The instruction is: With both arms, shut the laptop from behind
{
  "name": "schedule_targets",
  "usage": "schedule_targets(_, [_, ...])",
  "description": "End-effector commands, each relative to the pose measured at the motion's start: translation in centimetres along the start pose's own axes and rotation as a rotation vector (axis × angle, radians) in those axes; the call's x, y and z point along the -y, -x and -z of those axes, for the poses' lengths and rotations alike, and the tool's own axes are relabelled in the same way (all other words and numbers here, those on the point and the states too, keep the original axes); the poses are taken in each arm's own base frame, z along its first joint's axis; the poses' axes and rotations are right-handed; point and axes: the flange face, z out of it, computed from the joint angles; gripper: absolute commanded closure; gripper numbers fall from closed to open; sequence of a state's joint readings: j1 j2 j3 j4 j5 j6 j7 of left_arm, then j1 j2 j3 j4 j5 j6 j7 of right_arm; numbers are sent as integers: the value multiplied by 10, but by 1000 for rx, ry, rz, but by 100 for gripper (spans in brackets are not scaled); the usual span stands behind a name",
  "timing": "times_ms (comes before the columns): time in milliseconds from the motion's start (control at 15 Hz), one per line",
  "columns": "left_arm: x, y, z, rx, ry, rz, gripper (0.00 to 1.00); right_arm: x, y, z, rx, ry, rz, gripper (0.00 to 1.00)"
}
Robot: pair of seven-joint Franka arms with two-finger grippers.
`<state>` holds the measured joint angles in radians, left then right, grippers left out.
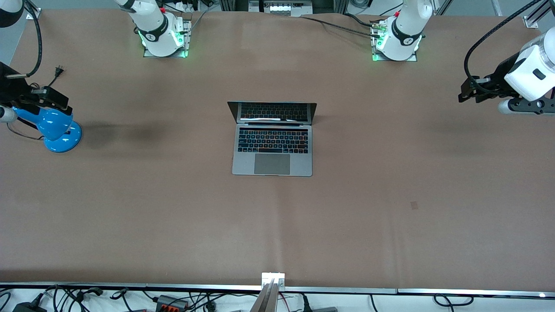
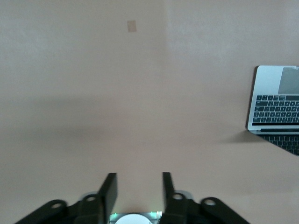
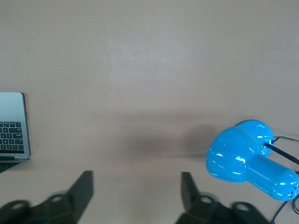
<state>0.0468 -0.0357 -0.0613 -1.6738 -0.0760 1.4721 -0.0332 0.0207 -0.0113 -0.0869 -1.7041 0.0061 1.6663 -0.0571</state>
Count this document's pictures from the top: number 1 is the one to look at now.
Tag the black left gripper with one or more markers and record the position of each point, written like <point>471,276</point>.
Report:
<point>497,79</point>

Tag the aluminium table edge rail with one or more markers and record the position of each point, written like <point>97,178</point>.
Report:
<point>130,285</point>

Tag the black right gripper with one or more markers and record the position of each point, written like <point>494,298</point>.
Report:
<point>12,88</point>

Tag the grey laptop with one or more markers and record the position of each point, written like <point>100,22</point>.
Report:
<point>272,147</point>

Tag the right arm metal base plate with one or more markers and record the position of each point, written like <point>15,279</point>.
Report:
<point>186,39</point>

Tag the black power adapter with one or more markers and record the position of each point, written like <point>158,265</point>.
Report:
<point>30,307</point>

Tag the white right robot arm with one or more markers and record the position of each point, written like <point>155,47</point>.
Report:
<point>158,26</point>

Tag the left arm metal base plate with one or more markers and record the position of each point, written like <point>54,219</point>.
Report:
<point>376,56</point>

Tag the aluminium frame profile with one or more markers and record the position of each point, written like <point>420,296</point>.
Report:
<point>234,4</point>

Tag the blue desk lamp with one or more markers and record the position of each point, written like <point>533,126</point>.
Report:
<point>58,130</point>

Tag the aluminium corner bracket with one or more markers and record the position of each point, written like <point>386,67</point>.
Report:
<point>533,21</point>
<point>34,13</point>

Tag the white power strip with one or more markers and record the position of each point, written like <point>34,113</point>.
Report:
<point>282,8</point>

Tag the aluminium camera mount profile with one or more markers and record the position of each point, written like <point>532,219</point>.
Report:
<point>269,294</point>

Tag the black orange connector block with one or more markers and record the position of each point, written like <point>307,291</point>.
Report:
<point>171,302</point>

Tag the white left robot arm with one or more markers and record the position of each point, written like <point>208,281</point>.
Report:
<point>405,34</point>

